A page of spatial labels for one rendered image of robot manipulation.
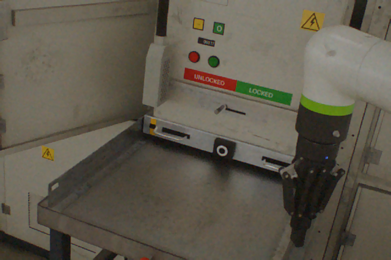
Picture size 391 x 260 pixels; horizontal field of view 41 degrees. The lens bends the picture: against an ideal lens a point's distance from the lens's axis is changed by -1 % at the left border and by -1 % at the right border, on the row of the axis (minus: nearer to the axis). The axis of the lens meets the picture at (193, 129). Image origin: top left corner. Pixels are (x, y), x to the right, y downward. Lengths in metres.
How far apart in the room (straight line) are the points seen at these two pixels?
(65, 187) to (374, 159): 0.91
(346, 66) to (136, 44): 1.00
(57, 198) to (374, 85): 0.80
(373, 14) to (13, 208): 1.67
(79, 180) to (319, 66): 0.74
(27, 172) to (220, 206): 1.12
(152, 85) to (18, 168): 1.00
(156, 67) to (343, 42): 0.69
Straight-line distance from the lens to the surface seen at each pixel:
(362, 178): 1.72
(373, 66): 0.82
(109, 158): 1.48
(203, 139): 1.55
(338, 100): 0.88
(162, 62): 1.42
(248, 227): 1.29
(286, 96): 1.44
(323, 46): 0.86
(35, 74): 1.52
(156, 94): 1.45
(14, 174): 2.32
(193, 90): 1.48
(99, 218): 1.26
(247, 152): 1.52
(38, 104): 1.56
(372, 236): 1.79
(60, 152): 2.11
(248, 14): 1.42
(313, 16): 1.38
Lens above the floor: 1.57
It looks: 25 degrees down
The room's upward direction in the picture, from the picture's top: 8 degrees clockwise
